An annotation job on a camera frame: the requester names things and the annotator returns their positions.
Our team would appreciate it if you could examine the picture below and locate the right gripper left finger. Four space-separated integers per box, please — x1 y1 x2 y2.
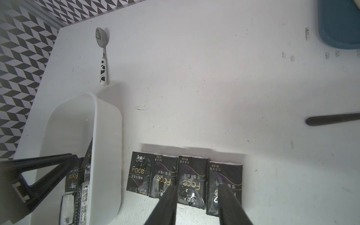
145 186 178 225

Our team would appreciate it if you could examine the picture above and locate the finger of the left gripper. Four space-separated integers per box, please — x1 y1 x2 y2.
1 153 79 224

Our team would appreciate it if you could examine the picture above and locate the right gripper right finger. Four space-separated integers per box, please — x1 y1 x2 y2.
218 184 253 225

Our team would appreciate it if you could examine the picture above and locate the black pocket tissue pack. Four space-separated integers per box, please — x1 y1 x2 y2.
177 155 210 210
149 154 178 199
206 161 243 217
82 139 93 172
65 167 85 193
59 192 76 225
74 181 90 225
126 151 154 197

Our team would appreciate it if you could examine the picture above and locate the black spoon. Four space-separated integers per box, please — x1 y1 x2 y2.
305 112 360 126

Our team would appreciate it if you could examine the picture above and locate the teal tray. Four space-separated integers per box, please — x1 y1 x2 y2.
317 0 360 50

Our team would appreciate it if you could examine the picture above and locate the silver spoon patterned handle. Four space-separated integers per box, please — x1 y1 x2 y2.
95 27 109 86

